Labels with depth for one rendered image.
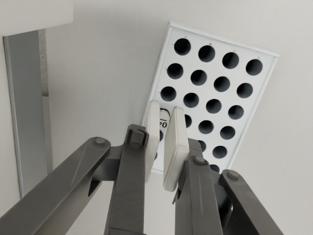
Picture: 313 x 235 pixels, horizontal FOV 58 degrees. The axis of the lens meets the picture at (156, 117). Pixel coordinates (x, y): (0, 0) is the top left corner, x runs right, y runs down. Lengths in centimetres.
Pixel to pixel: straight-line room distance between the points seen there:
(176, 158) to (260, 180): 17
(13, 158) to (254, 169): 22
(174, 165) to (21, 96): 9
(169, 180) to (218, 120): 9
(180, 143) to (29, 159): 9
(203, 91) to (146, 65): 6
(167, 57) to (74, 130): 12
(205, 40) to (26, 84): 13
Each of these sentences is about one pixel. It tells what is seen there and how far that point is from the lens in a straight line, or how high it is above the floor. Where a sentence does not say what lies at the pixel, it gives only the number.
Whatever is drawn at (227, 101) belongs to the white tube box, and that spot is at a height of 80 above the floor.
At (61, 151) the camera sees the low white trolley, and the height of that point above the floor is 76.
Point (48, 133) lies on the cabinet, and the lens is 78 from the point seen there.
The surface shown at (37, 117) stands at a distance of 19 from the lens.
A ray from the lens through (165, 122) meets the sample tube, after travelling 22.
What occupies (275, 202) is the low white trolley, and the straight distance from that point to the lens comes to 34.
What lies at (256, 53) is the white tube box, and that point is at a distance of 23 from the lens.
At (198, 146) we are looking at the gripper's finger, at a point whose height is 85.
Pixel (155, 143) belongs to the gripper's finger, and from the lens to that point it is 15.
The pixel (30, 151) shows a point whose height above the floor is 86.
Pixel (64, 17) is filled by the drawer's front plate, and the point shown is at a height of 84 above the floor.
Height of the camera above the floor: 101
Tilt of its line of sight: 68 degrees down
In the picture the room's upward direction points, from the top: 176 degrees counter-clockwise
